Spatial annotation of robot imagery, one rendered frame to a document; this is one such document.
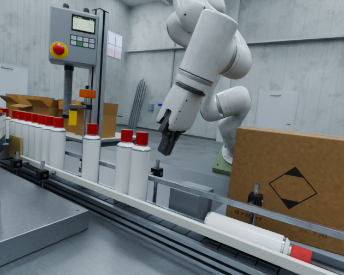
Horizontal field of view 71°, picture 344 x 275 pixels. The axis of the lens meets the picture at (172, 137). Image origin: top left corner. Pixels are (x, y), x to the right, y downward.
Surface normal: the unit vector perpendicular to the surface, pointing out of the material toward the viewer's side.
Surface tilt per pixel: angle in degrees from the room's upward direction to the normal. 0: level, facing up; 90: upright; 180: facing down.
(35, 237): 90
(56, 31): 90
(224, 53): 106
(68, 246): 0
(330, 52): 90
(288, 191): 90
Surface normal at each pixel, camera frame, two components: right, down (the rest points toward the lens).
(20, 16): 0.83, 0.15
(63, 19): 0.36, 0.15
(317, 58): -0.55, 0.04
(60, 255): 0.09, -0.99
